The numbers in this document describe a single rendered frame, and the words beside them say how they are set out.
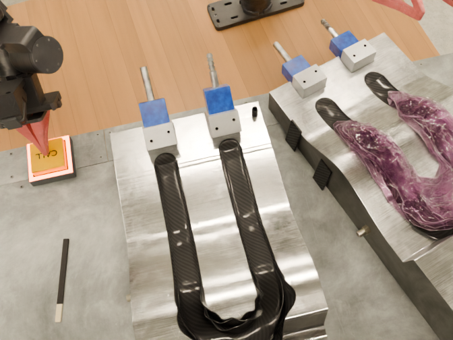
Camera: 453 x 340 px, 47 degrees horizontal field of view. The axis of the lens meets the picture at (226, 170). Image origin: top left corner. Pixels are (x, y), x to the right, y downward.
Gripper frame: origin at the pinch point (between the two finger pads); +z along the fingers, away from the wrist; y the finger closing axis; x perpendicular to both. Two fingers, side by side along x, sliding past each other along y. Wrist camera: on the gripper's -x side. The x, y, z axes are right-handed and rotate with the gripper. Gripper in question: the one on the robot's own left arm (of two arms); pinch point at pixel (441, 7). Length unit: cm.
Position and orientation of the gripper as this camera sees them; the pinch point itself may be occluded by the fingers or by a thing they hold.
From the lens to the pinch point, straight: 67.9
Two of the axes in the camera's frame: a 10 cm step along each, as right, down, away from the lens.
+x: -1.1, 5.0, 8.6
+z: 3.0, 8.4, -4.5
